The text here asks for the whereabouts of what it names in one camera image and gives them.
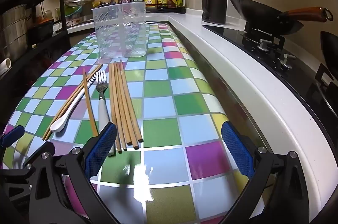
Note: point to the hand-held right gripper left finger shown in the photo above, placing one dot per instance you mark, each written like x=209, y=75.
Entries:
x=101, y=150

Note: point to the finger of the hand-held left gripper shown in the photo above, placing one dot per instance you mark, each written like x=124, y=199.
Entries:
x=12, y=135
x=15, y=173

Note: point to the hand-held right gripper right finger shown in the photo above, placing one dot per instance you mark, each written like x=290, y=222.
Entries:
x=236, y=150

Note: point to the wooden chopstick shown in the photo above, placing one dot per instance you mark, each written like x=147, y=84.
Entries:
x=121, y=97
x=125, y=97
x=117, y=97
x=91, y=108
x=64, y=110
x=130, y=97
x=114, y=97
x=67, y=110

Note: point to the clear plastic utensil holder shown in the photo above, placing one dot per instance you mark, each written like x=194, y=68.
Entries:
x=118, y=36

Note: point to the white plastic pipe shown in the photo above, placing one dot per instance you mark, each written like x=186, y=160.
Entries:
x=5, y=65

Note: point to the colourful checkered table cover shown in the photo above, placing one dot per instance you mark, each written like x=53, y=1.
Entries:
x=163, y=108

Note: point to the metal stove knob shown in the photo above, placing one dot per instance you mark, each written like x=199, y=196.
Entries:
x=286, y=61
x=264, y=46

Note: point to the steel stock pot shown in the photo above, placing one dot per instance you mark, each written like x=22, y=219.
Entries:
x=13, y=31

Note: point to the black clay pot orange lid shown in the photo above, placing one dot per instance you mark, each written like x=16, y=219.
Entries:
x=42, y=26

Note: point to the black burner grate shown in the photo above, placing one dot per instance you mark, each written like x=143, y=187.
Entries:
x=274, y=40

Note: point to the black gas stove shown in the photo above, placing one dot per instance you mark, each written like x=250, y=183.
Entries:
x=237, y=34

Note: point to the green plastic basin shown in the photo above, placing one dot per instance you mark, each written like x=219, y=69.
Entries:
x=72, y=11

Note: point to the black shelf rack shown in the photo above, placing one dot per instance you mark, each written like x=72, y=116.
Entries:
x=62, y=2

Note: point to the dark electric kettle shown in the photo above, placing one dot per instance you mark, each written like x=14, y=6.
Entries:
x=214, y=5

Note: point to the steel colander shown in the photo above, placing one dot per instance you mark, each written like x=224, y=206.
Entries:
x=76, y=1

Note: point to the glass oil dispenser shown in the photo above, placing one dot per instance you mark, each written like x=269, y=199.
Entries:
x=181, y=3

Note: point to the wall outlet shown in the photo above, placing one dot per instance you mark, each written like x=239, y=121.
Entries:
x=47, y=14

